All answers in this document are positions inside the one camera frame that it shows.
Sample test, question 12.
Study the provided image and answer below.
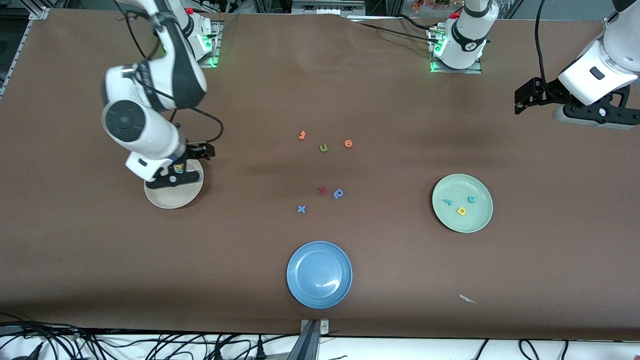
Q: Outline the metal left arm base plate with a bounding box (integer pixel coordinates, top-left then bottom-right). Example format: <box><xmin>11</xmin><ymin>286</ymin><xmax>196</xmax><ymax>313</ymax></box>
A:
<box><xmin>430</xmin><ymin>27</ymin><xmax>484</xmax><ymax>75</ymax></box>

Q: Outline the grey metal box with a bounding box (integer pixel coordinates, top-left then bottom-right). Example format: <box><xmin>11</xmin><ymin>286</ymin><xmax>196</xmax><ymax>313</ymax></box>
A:
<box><xmin>292</xmin><ymin>0</ymin><xmax>366</xmax><ymax>15</ymax></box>

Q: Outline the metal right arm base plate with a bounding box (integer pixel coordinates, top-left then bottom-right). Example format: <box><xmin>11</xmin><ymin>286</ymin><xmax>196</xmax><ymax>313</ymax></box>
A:
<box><xmin>195</xmin><ymin>20</ymin><xmax>222</xmax><ymax>69</ymax></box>

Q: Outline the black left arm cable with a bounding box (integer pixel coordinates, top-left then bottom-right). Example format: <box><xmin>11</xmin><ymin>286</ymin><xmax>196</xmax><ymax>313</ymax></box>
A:
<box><xmin>534</xmin><ymin>0</ymin><xmax>551</xmax><ymax>87</ymax></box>

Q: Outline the beige brown round plate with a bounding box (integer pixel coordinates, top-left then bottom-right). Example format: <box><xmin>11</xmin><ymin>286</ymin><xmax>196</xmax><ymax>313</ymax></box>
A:
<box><xmin>144</xmin><ymin>159</ymin><xmax>205</xmax><ymax>210</ymax></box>

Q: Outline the blue round plate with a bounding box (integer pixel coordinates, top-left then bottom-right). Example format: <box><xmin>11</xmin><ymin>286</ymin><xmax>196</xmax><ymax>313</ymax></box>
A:
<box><xmin>286</xmin><ymin>240</ymin><xmax>353</xmax><ymax>310</ymax></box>

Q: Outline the black base cable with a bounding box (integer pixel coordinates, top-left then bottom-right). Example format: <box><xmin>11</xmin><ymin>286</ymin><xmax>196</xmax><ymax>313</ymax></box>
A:
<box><xmin>347</xmin><ymin>19</ymin><xmax>437</xmax><ymax>43</ymax></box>

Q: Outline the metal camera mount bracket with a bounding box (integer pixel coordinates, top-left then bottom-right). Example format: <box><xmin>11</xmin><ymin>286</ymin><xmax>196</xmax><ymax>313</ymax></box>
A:
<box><xmin>287</xmin><ymin>318</ymin><xmax>330</xmax><ymax>360</ymax></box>

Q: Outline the black cable tangle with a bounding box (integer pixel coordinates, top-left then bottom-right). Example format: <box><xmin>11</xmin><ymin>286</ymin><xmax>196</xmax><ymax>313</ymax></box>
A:
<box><xmin>0</xmin><ymin>312</ymin><xmax>301</xmax><ymax>360</ymax></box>

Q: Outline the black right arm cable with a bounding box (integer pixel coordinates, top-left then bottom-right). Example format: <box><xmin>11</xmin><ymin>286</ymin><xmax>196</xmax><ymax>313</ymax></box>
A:
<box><xmin>115</xmin><ymin>0</ymin><xmax>225</xmax><ymax>147</ymax></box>

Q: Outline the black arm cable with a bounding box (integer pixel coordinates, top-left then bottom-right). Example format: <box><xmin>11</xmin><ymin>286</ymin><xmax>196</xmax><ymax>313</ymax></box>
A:
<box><xmin>534</xmin><ymin>0</ymin><xmax>551</xmax><ymax>87</ymax></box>
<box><xmin>115</xmin><ymin>0</ymin><xmax>225</xmax><ymax>147</ymax></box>

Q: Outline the light green round plate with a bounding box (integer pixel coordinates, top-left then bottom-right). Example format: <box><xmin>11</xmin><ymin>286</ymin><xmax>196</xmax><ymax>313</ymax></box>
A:
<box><xmin>432</xmin><ymin>173</ymin><xmax>494</xmax><ymax>234</ymax></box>

